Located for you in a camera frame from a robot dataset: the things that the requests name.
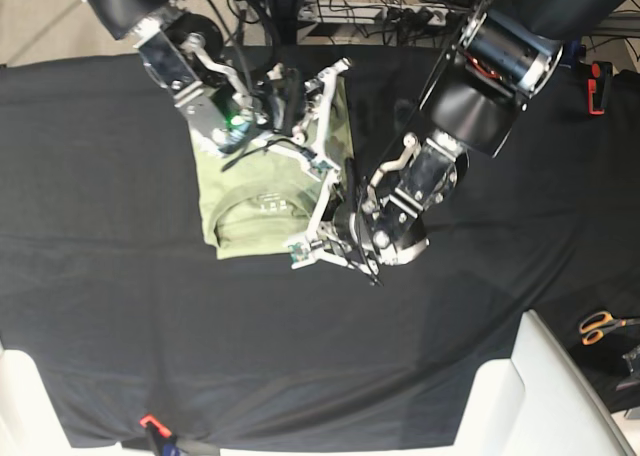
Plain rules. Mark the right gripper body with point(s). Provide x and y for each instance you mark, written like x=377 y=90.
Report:
x=269 y=113

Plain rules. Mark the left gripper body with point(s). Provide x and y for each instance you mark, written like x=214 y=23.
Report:
x=338 y=227

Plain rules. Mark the green T-shirt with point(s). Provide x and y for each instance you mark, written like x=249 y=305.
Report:
x=252 y=208

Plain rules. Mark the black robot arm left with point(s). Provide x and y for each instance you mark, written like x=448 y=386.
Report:
x=499 y=58

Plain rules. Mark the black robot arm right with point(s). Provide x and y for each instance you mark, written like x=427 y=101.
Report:
x=233 y=109

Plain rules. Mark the white power strip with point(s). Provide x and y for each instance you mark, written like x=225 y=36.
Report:
x=334 y=12

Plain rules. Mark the black table cloth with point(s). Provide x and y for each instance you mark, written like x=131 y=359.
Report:
x=107 y=284

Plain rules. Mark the red blue clamp bottom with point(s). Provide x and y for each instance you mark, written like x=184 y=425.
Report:
x=162 y=441

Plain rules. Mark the white block right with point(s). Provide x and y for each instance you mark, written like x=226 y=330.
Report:
x=536 y=402

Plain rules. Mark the white block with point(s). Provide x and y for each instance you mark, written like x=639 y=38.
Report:
x=29 y=424
x=536 y=402

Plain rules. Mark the red black clamp right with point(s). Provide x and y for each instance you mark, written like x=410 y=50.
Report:
x=599 y=87

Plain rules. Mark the black device at right edge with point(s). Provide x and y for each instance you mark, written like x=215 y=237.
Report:
x=631 y=360

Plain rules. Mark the white block left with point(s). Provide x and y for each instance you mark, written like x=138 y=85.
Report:
x=29 y=424

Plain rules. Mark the orange handled scissors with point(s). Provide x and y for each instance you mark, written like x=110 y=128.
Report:
x=596 y=326

